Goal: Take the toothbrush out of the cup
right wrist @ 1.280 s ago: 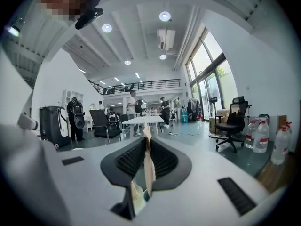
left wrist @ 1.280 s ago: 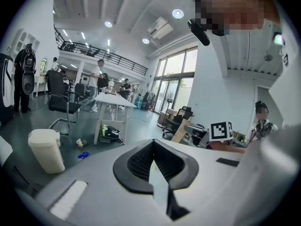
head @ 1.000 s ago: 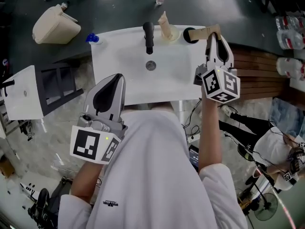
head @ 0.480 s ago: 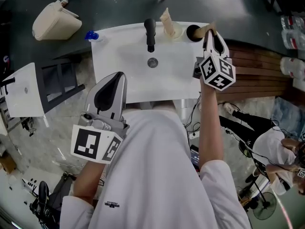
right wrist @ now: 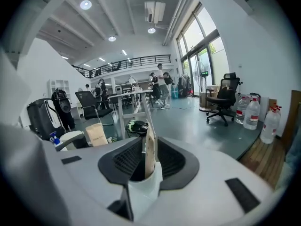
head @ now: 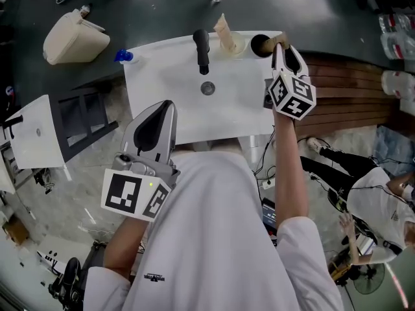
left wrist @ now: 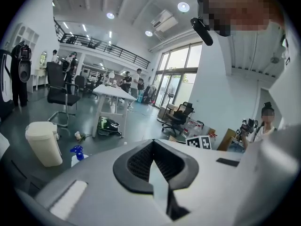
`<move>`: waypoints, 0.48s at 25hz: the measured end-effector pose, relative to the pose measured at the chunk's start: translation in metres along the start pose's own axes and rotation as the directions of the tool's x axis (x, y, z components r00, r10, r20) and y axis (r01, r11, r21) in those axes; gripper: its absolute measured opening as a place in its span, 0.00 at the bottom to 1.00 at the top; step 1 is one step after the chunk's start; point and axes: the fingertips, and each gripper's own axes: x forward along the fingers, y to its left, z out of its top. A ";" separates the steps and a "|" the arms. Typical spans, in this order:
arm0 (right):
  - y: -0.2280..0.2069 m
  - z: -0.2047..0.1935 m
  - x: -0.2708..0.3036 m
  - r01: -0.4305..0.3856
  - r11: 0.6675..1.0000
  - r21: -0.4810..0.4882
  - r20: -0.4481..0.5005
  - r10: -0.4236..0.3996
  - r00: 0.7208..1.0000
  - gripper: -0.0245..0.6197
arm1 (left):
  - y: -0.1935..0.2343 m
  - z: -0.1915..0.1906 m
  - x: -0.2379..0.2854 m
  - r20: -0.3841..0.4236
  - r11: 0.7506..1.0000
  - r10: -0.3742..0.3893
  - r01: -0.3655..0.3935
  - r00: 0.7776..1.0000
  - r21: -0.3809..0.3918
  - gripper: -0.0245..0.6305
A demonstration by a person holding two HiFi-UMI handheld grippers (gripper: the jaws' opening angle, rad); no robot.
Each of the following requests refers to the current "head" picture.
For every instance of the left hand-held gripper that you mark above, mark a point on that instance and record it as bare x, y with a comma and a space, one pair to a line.
121, 190

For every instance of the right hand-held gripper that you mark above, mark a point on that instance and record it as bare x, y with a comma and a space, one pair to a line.
291, 96

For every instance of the person's left forearm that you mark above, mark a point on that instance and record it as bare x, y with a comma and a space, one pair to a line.
124, 248

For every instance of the person's right forearm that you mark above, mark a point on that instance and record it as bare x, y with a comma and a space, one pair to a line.
291, 173

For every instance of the large white sink basin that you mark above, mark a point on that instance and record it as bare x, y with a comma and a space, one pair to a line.
162, 86

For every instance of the metal sink drain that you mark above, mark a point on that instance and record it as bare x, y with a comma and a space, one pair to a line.
207, 87

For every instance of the wooden slatted platform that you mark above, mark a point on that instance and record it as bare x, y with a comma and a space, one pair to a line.
350, 102

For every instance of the blue spray bottle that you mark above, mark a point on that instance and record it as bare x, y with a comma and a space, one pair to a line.
123, 56

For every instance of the large black faucet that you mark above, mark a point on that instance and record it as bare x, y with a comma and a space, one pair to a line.
201, 50

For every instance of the clear water jug red label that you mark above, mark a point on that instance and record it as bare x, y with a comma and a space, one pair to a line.
395, 23
397, 47
395, 83

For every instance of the person's white shirt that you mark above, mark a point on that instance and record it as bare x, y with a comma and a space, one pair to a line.
210, 238

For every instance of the white power strip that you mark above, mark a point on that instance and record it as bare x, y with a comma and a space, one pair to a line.
268, 184

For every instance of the beige plastic bin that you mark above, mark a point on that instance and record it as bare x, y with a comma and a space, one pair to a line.
74, 41

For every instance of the small white sink basin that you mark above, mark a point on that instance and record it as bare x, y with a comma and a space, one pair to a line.
35, 131

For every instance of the blue tarp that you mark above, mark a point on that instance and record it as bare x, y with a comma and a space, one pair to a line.
389, 144

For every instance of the black tablet screen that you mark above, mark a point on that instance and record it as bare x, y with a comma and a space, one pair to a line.
269, 212

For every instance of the small brown bottle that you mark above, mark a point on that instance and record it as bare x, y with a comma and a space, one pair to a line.
85, 10

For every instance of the small black faucet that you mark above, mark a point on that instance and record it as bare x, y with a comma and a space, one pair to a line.
16, 120

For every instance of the metal cart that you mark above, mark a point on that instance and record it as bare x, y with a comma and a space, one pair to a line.
9, 165

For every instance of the white box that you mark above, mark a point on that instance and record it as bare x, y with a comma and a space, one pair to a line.
48, 261

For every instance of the black wheeled equipment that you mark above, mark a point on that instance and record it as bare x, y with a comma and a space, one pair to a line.
69, 277

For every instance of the cardboard box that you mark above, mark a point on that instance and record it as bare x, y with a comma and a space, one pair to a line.
16, 230

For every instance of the black floor fan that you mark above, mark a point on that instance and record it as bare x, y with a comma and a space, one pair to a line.
369, 279

